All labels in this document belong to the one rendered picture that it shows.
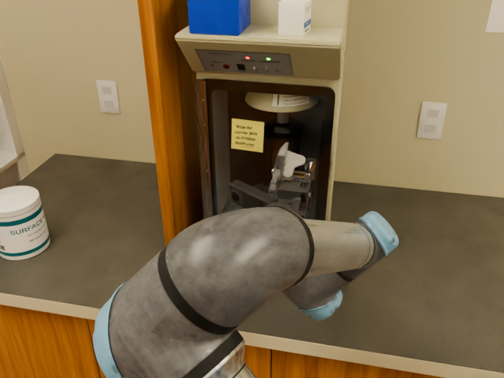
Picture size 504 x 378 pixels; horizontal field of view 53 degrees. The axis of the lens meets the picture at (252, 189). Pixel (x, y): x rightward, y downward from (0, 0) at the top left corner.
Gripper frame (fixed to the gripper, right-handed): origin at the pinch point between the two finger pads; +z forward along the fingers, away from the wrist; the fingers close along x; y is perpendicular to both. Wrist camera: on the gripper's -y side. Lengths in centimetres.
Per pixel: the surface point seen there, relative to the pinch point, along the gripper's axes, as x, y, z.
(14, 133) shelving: -19, -105, 46
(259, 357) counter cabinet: -36.5, -1.2, -21.4
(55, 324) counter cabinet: -37, -53, -21
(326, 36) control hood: 31.0, 7.8, -1.9
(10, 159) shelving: -28, -106, 41
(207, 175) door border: -5.2, -19.5, 4.4
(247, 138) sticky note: 5.6, -9.1, 4.3
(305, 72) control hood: 22.8, 3.8, 1.3
